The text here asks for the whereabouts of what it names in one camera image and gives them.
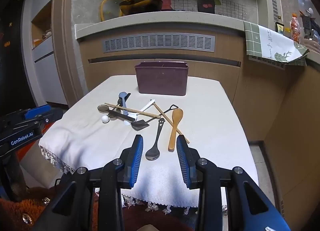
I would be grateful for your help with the yellow-rimmed glass lid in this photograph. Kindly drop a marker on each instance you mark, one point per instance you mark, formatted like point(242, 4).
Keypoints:
point(102, 8)

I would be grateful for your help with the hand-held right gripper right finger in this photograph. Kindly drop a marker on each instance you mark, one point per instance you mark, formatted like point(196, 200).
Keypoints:
point(183, 160)

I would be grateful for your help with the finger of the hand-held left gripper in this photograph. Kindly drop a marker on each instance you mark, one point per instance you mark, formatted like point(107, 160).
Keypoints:
point(51, 117)
point(37, 112)

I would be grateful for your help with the wooden spoon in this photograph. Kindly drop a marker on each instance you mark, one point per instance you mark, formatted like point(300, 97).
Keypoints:
point(177, 115)

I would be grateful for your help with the wooden chopstick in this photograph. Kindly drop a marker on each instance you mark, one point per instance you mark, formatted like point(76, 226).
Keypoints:
point(160, 110)
point(145, 113)

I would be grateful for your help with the white shelf cabinet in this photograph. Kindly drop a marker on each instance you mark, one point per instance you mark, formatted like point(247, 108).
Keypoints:
point(45, 70)

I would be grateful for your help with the blue plastic spoon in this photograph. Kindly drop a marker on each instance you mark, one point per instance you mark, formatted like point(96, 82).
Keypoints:
point(122, 97)

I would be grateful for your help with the maroon plastic utensil holder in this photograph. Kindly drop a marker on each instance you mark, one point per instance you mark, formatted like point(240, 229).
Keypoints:
point(161, 80)

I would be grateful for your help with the metal shovel-shaped spoon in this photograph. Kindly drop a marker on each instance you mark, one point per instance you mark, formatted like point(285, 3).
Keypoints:
point(140, 124)

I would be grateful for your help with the green checked towel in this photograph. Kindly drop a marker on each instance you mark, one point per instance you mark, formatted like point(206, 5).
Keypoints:
point(265, 43)

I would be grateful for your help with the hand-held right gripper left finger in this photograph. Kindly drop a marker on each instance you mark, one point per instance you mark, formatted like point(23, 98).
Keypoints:
point(136, 160)

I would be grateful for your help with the orange bottle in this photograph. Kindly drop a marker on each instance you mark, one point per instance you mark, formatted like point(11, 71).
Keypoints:
point(295, 29)

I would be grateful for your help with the white fringed tablecloth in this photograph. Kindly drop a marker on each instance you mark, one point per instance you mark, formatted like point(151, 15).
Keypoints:
point(212, 120)

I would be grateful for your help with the dark smiley-face spoon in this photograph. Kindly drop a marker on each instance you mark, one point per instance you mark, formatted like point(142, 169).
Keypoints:
point(152, 153)

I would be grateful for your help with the kitchen counter with wooden front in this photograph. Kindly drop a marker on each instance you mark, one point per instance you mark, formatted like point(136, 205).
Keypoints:
point(225, 75)

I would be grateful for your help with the small white ball utensil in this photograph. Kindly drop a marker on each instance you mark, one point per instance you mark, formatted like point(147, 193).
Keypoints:
point(105, 119)

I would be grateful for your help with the short grey vent grille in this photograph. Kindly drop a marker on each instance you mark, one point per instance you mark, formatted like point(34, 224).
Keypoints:
point(267, 62)

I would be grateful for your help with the long grey vent grille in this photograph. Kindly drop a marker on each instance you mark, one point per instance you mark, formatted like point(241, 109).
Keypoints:
point(160, 43)

